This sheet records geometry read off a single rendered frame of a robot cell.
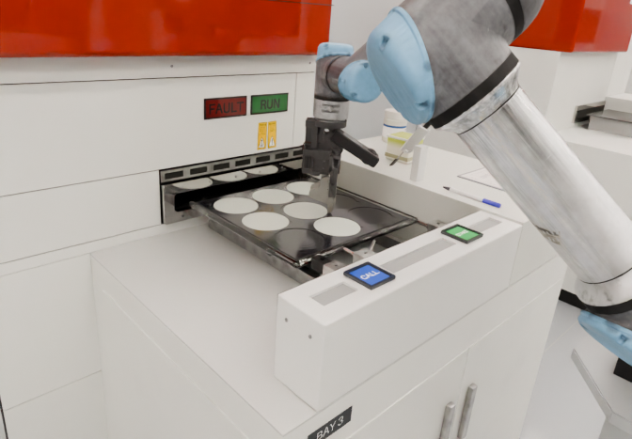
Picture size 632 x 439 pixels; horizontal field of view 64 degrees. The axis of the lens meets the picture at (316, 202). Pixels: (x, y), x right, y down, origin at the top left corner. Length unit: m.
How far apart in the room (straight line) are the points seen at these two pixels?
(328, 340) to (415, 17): 0.40
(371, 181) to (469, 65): 0.75
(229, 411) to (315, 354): 0.18
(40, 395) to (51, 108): 0.61
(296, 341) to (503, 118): 0.39
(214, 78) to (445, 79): 0.73
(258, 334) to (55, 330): 0.50
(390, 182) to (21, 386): 0.91
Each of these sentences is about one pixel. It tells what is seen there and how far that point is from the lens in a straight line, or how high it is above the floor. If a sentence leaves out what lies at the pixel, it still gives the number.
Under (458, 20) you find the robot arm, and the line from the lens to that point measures 0.56.
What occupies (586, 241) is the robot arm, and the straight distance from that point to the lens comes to 0.64.
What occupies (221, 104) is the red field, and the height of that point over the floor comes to 1.11.
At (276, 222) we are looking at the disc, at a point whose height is 0.90.
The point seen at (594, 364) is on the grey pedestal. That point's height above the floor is 0.82.
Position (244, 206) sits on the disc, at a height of 0.90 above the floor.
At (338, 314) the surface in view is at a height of 0.96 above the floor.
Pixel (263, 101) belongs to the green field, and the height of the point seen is 1.11.
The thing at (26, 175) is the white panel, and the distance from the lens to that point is 1.07.
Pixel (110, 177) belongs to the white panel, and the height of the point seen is 0.98.
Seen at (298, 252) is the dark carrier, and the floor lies 0.90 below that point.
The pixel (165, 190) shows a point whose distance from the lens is 1.17.
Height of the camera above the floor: 1.33
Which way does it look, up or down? 21 degrees down
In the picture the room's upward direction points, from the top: 4 degrees clockwise
